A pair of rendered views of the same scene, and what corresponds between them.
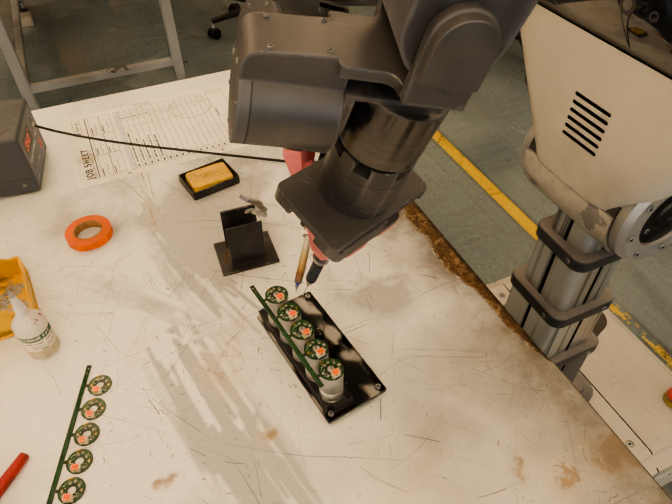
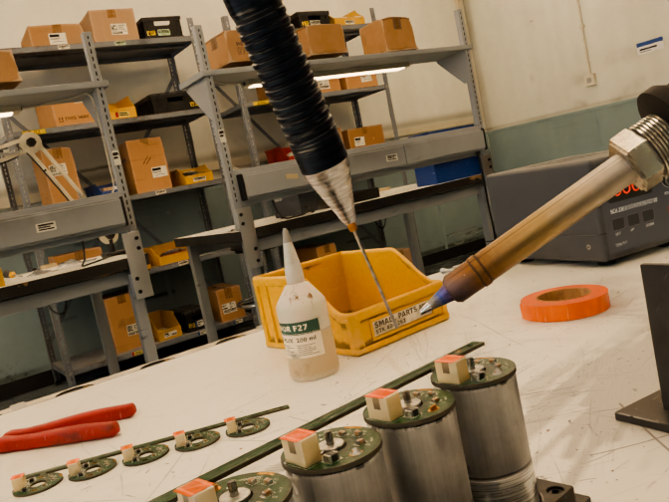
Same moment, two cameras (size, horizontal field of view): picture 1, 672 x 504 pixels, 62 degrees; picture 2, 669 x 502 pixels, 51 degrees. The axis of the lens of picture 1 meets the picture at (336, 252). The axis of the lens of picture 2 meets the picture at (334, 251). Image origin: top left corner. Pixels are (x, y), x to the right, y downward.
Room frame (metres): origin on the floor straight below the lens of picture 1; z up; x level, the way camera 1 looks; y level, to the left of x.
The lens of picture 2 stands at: (0.34, -0.13, 0.88)
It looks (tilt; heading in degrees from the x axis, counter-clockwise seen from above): 6 degrees down; 82
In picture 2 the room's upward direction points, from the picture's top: 12 degrees counter-clockwise
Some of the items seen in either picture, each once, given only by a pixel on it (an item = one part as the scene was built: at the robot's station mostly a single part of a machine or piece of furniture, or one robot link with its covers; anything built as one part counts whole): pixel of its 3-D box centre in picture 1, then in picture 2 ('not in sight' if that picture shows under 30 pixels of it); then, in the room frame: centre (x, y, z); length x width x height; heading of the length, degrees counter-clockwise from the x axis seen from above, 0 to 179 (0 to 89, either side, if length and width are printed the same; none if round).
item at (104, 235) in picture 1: (89, 232); (564, 302); (0.55, 0.34, 0.76); 0.06 x 0.06 x 0.01
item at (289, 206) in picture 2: not in sight; (295, 204); (0.60, 2.84, 0.80); 0.15 x 0.12 x 0.10; 134
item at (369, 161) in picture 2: not in sight; (374, 162); (0.98, 2.84, 0.90); 1.30 x 0.06 x 0.12; 24
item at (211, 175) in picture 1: (209, 178); not in sight; (0.67, 0.19, 0.76); 0.07 x 0.05 x 0.02; 125
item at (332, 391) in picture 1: (331, 382); not in sight; (0.30, 0.00, 0.79); 0.02 x 0.02 x 0.05
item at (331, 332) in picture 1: (318, 353); not in sight; (0.36, 0.02, 0.76); 0.16 x 0.07 x 0.01; 32
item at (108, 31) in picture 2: not in sight; (122, 193); (-0.28, 4.27, 1.04); 1.20 x 0.45 x 2.08; 24
